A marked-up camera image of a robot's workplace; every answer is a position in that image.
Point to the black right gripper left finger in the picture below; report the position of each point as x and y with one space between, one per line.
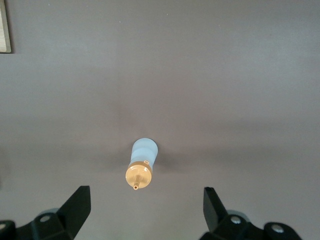
50 225

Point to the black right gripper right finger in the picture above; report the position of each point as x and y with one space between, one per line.
237 227

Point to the translucent sauce bottle orange cap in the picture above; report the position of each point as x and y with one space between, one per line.
143 155

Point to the wooden cutting board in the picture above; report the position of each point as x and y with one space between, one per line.
4 25

